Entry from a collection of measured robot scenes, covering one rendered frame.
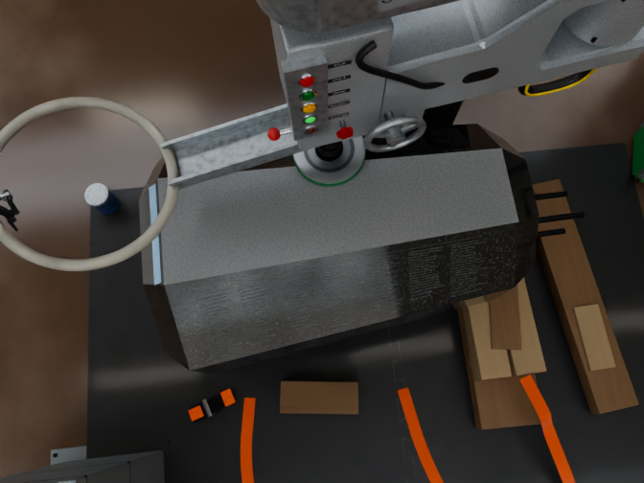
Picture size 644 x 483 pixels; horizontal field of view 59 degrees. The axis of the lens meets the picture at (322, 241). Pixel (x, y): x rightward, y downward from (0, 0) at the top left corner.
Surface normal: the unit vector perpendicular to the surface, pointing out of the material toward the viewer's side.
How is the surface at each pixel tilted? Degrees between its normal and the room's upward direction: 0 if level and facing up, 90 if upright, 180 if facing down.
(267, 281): 45
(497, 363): 0
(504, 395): 0
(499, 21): 40
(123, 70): 0
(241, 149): 8
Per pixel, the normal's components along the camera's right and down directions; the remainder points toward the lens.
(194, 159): -0.16, -0.22
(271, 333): 0.11, 0.49
